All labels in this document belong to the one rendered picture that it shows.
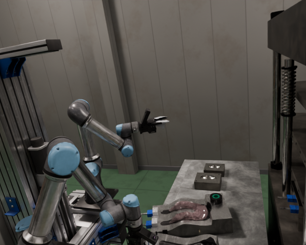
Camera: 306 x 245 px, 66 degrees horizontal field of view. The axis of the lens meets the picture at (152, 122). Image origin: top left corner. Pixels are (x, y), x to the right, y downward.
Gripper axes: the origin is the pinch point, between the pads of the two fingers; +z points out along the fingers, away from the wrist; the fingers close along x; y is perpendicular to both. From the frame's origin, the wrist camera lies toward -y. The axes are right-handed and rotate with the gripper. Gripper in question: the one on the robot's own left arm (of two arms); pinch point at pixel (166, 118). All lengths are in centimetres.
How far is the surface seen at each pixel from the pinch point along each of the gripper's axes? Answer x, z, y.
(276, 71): -19, 92, -15
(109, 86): -205, -51, 23
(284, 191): 28, 75, 59
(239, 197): 21, 44, 63
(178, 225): 44, -7, 52
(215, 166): -21, 43, 64
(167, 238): 53, -15, 50
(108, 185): -160, -81, 169
